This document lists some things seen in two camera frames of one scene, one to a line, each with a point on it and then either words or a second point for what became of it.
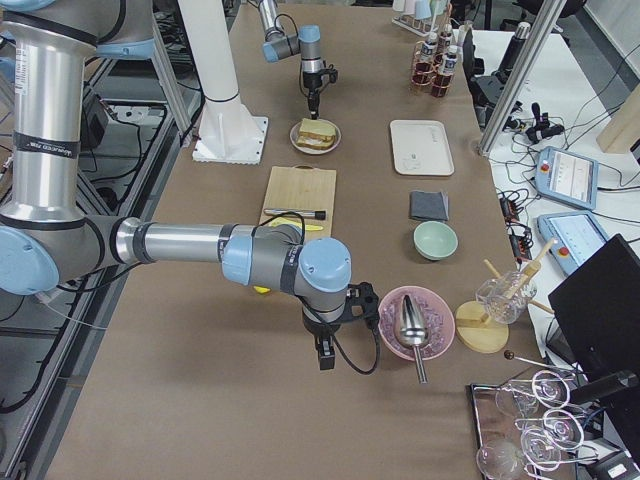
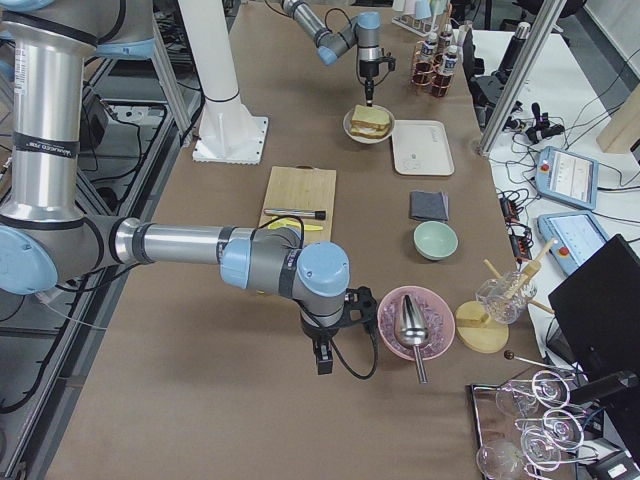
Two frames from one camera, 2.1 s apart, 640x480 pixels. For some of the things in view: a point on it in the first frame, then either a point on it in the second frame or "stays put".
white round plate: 295,130 to 368,124
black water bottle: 520,38 stays put
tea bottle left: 445,40 stays put
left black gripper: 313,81 to 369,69
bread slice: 314,142 to 374,134
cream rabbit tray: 421,147 stays put
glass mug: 504,298 stays put
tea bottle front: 441,82 stays put
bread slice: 317,127 to 372,114
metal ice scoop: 414,331 stays put
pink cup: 409,7 stays put
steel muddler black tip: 309,214 stays put
